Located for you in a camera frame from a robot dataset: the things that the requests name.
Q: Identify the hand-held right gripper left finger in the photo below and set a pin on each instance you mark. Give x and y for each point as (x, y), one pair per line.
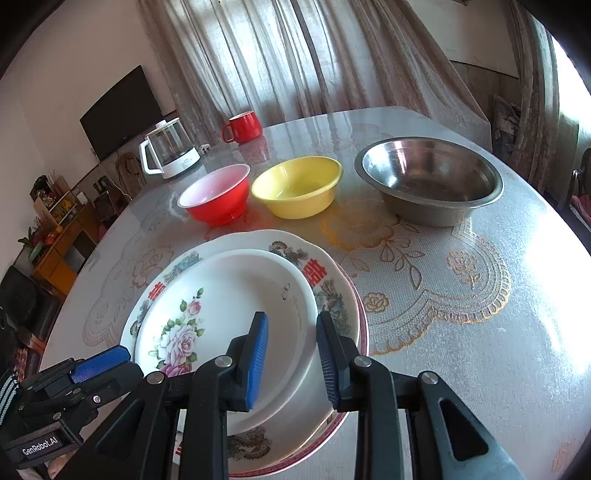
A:
(258, 360)

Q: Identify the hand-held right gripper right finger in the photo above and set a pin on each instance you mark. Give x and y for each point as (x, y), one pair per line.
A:
(328, 360)

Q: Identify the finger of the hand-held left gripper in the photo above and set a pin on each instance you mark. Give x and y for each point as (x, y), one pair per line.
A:
(101, 364)

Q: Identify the large purple-rimmed floral plate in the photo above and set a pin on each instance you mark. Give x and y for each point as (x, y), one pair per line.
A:
(364, 330)

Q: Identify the small pink rose plate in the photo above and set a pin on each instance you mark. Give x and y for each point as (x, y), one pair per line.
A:
(217, 295)

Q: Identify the medium red-blue patterned plate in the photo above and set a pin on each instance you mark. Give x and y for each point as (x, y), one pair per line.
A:
(332, 277)

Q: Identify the red plastic bowl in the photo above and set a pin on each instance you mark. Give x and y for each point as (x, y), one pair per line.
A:
(217, 210)

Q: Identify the yellow plastic bowl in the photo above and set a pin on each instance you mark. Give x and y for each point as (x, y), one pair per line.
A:
(295, 203)

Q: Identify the stainless steel bowl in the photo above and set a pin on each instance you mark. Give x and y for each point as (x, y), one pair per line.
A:
(429, 210)

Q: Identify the black leather seat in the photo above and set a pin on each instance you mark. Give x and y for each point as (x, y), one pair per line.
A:
(23, 300)

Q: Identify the gold lace table mat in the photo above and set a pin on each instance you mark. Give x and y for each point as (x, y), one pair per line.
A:
(415, 277)

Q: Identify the wooden cabinet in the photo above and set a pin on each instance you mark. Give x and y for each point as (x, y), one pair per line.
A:
(60, 249)

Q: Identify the white glass electric kettle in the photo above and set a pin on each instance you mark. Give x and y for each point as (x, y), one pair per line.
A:
(178, 161)

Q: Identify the red mug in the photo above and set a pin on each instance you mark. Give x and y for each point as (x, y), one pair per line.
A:
(244, 129)

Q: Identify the pink chair cushion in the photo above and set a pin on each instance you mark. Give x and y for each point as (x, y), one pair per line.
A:
(582, 205)

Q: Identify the grey patterned bundle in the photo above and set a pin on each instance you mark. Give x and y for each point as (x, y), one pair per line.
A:
(505, 120)

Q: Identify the wide beige sheer curtain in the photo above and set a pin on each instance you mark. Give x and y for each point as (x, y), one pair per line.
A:
(300, 60)

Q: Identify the dark wooden round-back chair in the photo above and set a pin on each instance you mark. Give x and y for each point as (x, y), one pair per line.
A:
(582, 175)

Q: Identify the bright window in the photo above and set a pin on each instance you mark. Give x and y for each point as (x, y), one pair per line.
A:
(575, 138)

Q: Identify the narrow beige sheer curtain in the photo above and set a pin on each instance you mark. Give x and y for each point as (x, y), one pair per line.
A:
(531, 92)

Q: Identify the black wall television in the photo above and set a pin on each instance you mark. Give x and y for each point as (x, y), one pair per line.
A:
(122, 115)

